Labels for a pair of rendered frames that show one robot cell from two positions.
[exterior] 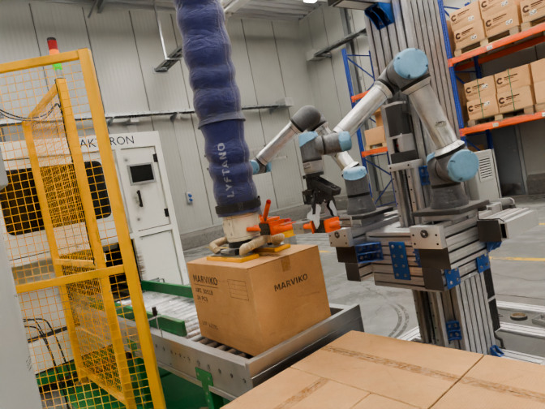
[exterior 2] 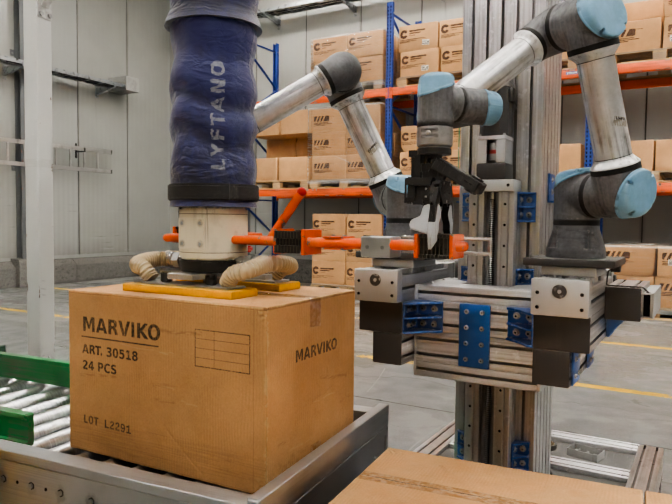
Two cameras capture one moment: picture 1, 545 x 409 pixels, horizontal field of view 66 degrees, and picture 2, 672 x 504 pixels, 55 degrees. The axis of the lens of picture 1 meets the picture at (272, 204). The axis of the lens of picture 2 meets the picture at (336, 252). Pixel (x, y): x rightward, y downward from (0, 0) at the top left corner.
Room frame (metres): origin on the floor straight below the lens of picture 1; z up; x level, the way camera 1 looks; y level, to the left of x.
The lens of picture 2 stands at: (0.48, 0.58, 1.13)
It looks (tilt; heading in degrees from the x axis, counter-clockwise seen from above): 3 degrees down; 335
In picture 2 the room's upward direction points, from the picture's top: 1 degrees clockwise
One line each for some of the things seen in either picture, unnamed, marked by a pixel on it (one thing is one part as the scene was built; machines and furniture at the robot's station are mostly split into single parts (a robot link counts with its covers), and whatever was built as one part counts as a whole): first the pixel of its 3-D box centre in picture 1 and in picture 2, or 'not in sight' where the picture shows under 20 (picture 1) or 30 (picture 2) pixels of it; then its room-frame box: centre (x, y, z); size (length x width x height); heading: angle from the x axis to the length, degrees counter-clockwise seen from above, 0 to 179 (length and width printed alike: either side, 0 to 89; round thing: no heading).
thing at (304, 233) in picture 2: (272, 227); (297, 241); (1.88, 0.02, 1.08); 0.10 x 0.08 x 0.06; 126
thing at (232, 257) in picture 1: (230, 254); (188, 283); (2.03, 0.24, 0.97); 0.34 x 0.10 x 0.05; 36
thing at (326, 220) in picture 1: (324, 225); (439, 245); (1.60, -0.18, 1.08); 0.08 x 0.07 x 0.05; 36
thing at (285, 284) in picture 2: (262, 244); (236, 277); (2.14, 0.09, 0.97); 0.34 x 0.10 x 0.05; 36
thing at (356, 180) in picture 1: (356, 180); (405, 196); (2.17, -0.45, 1.20); 0.13 x 0.12 x 0.14; 164
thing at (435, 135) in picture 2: (312, 167); (434, 139); (1.62, -0.18, 1.30); 0.08 x 0.08 x 0.05
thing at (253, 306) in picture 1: (255, 293); (214, 367); (2.08, 0.17, 0.75); 0.60 x 0.40 x 0.40; 36
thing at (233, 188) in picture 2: (238, 205); (214, 193); (2.09, 0.16, 1.19); 0.23 x 0.23 x 0.04
